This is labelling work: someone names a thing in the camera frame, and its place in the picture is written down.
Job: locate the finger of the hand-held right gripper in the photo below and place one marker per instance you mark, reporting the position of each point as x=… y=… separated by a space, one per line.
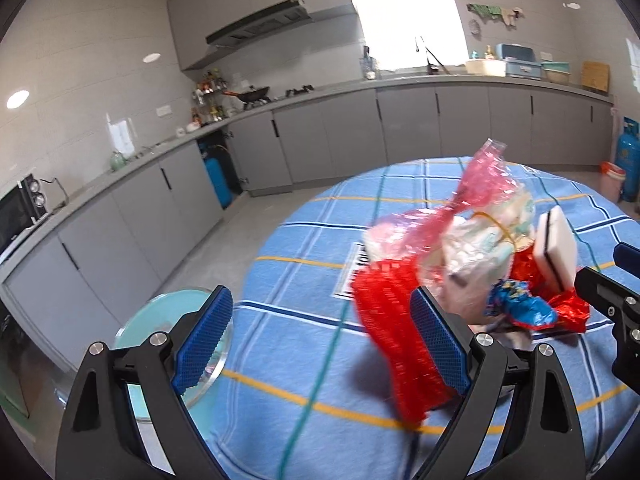
x=629 y=260
x=607 y=290

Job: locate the white bin red bag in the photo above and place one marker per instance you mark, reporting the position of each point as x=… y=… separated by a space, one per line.
x=612 y=180

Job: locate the black kitchen faucet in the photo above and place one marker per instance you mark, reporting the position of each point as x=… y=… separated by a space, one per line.
x=431 y=57

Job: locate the red foil wrapper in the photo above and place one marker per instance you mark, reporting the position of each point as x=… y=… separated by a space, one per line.
x=570 y=310

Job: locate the wooden cutting board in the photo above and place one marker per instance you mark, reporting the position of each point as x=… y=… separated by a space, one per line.
x=595 y=77

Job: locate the round hanging scrubber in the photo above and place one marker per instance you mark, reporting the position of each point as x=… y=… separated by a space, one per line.
x=474 y=26

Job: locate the white plastic basin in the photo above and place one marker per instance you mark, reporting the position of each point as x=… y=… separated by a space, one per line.
x=485 y=67

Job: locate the utensil holder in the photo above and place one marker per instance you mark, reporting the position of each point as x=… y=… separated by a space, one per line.
x=368 y=65

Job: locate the teal plastic basins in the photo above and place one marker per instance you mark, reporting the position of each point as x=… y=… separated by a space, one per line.
x=556 y=72

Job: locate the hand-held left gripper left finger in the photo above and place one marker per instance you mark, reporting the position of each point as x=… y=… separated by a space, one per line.
x=205 y=340

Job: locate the teal ceramic jar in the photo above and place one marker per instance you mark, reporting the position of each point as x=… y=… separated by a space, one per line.
x=118 y=161

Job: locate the bright window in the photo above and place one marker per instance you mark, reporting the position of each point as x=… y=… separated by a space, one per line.
x=405 y=20

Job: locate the blue gas cylinder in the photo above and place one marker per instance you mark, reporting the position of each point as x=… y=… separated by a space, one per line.
x=630 y=160
x=219 y=185

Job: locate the round teal glass stool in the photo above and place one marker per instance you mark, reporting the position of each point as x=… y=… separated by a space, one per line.
x=160 y=310

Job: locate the light blue storage box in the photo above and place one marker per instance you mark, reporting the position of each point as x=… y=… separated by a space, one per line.
x=522 y=65

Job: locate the blue plaid tablecloth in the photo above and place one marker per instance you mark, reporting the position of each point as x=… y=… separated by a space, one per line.
x=310 y=280

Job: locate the grey countertop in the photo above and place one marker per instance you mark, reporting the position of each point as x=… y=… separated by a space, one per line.
x=80 y=199

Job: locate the black wok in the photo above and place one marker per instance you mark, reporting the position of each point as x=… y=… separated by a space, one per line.
x=255 y=95

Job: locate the yellow dish soap bottle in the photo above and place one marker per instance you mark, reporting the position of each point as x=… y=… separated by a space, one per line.
x=488 y=52

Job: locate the blue foil wrapper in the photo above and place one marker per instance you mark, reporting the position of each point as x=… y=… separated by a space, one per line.
x=530 y=310

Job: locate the red mesh bag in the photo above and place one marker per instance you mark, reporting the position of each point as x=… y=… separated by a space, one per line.
x=390 y=320

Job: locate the white sponge black stripe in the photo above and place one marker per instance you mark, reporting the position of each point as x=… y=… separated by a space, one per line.
x=562 y=245

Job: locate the spice rack with bottles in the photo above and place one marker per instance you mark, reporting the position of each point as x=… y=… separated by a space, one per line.
x=207 y=102

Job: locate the clear plastic bag red print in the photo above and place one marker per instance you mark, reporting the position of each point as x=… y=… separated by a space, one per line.
x=480 y=185

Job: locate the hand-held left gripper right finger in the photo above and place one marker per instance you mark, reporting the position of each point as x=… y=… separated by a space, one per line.
x=440 y=350

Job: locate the beige hanging rag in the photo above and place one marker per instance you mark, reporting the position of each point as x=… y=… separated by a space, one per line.
x=512 y=16

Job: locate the black microwave oven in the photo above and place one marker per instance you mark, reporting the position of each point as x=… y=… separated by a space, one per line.
x=20 y=210

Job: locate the black gas stove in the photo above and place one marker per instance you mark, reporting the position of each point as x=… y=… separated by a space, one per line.
x=299 y=92

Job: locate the green hanging rag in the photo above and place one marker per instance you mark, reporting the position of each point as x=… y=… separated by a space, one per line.
x=484 y=10

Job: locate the grey base cabinets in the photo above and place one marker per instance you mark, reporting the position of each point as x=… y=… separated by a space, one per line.
x=140 y=220

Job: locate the grey upper cabinets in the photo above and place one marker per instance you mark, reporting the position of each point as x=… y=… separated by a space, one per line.
x=225 y=0

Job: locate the black range hood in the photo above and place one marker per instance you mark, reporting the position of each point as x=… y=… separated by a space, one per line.
x=260 y=22

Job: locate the clear plastic wrapper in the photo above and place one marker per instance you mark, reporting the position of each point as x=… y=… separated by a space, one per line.
x=470 y=260

